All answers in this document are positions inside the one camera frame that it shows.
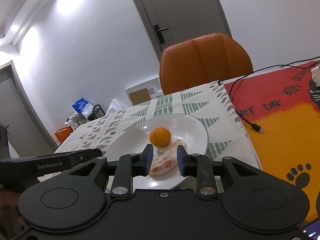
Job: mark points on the red orange printed mat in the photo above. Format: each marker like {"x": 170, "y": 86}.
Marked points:
{"x": 284, "y": 102}

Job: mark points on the black door handle lock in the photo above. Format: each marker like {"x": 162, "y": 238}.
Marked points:
{"x": 159, "y": 32}

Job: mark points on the white power adapter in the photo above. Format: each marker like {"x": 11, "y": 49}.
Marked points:
{"x": 316, "y": 75}

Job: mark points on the large orange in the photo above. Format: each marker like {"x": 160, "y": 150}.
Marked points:
{"x": 160, "y": 137}

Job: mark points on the grey door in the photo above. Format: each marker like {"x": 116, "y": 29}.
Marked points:
{"x": 186, "y": 19}
{"x": 25, "y": 133}

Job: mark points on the peeled pomelo piece front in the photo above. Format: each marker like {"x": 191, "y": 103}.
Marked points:
{"x": 164, "y": 165}

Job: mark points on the brown cardboard piece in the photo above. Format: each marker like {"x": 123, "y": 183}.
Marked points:
{"x": 139, "y": 96}

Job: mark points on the person left hand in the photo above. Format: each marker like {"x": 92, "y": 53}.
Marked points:
{"x": 12, "y": 223}

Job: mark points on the white plastic bag by table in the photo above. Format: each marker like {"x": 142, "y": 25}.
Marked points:
{"x": 115, "y": 106}

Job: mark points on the blue white plastic bag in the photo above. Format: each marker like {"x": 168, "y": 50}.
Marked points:
{"x": 83, "y": 107}

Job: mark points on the black metal rack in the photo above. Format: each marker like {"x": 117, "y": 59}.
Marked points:
{"x": 76, "y": 119}

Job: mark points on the patterned white tablecloth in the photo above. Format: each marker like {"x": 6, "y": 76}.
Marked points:
{"x": 202, "y": 119}

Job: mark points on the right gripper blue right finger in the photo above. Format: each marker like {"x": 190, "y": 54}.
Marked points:
{"x": 182, "y": 160}

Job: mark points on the orange paper bag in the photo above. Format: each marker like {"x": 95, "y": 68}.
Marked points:
{"x": 63, "y": 134}

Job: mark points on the orange leather chair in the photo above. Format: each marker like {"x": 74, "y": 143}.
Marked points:
{"x": 202, "y": 60}

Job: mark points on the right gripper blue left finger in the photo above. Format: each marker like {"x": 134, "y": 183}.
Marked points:
{"x": 146, "y": 159}

